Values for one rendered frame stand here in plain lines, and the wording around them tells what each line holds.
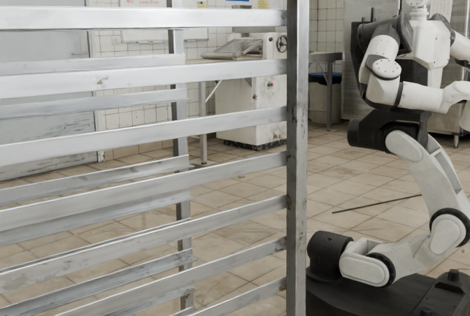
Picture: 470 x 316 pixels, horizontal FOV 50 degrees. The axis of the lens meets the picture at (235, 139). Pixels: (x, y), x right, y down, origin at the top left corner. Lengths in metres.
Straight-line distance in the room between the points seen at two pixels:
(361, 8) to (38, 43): 3.37
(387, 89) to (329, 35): 5.78
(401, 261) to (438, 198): 0.30
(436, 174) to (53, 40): 3.65
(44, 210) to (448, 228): 1.45
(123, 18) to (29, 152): 0.24
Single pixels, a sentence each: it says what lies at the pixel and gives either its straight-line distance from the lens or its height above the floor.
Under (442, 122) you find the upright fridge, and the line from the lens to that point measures 5.51.
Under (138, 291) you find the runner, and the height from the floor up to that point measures 0.79.
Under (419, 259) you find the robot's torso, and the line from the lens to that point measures 2.03.
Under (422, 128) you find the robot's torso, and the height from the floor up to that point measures 0.86.
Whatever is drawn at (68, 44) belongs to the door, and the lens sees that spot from 4.82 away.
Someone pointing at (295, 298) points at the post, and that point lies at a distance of 1.09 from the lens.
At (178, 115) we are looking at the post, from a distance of 1.33.
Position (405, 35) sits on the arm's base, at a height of 1.19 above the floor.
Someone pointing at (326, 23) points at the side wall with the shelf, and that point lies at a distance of 7.22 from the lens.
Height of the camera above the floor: 1.21
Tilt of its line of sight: 12 degrees down
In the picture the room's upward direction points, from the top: 1 degrees counter-clockwise
